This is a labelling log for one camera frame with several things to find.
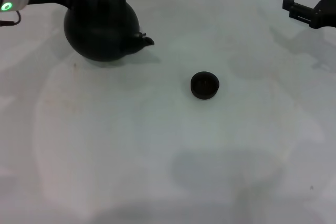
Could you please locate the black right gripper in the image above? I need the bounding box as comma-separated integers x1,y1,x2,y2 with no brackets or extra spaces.
282,0,336,29

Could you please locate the small dark round teacup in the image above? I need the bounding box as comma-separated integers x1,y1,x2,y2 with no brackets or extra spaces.
190,71,220,101

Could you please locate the black round teapot with handle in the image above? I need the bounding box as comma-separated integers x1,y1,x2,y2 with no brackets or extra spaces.
64,0,155,63

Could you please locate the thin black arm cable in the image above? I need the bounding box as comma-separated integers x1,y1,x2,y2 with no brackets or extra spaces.
0,10,22,27

